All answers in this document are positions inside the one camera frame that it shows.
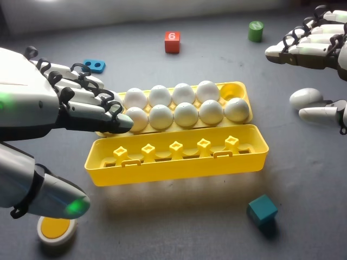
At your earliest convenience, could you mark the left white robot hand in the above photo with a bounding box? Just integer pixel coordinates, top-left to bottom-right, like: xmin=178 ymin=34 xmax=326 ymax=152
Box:
xmin=0 ymin=45 xmax=135 ymax=220

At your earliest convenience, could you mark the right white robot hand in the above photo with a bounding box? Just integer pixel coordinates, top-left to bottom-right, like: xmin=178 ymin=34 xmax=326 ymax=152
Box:
xmin=265 ymin=4 xmax=347 ymax=135

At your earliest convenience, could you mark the white toy egg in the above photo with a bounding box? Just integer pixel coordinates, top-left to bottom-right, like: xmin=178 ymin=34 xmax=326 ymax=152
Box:
xmin=171 ymin=82 xmax=196 ymax=105
xmin=289 ymin=87 xmax=324 ymax=111
xmin=195 ymin=80 xmax=220 ymax=103
xmin=148 ymin=84 xmax=172 ymax=107
xmin=149 ymin=104 xmax=174 ymax=129
xmin=224 ymin=97 xmax=250 ymax=122
xmin=173 ymin=102 xmax=199 ymax=128
xmin=125 ymin=107 xmax=149 ymax=132
xmin=123 ymin=87 xmax=149 ymax=109
xmin=198 ymin=99 xmax=224 ymax=125

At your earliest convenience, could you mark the half egg with yellow yolk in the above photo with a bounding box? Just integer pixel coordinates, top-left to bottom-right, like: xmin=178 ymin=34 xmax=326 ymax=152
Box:
xmin=36 ymin=215 xmax=78 ymax=246

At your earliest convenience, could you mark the yellow plastic egg carton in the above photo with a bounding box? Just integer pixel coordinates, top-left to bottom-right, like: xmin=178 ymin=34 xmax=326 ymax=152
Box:
xmin=84 ymin=80 xmax=270 ymax=187

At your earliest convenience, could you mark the green cylinder block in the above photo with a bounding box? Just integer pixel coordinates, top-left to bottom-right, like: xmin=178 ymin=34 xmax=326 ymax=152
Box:
xmin=248 ymin=21 xmax=265 ymax=43

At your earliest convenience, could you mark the blue block with two holes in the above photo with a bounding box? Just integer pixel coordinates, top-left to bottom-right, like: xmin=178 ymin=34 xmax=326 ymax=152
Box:
xmin=82 ymin=59 xmax=106 ymax=74

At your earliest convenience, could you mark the grey table cloth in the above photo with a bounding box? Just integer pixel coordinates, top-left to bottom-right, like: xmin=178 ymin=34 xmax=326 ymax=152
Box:
xmin=0 ymin=10 xmax=347 ymax=260

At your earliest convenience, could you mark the red block with six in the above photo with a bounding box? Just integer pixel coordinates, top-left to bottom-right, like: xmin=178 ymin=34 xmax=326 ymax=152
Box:
xmin=164 ymin=31 xmax=181 ymax=54

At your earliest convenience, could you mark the teal cube block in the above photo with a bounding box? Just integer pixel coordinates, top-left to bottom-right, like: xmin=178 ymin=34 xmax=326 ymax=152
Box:
xmin=246 ymin=194 xmax=279 ymax=228

